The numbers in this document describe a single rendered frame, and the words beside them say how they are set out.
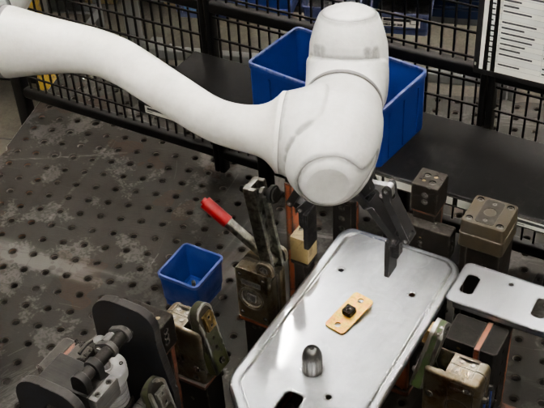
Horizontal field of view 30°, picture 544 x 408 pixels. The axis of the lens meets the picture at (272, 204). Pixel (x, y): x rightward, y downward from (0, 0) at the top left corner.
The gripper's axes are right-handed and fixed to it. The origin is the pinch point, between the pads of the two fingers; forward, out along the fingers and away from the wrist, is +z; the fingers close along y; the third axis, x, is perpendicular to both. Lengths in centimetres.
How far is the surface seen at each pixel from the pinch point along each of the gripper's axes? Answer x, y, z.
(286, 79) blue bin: 35.9, -31.2, -1.4
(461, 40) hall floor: 247, -72, 115
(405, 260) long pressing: 16.0, 2.6, 14.0
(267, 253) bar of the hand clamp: -1.8, -13.7, 4.5
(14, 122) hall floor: 119, -202, 114
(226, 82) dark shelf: 46, -52, 11
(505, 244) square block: 25.2, 16.7, 12.2
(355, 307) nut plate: 1.4, 0.3, 13.0
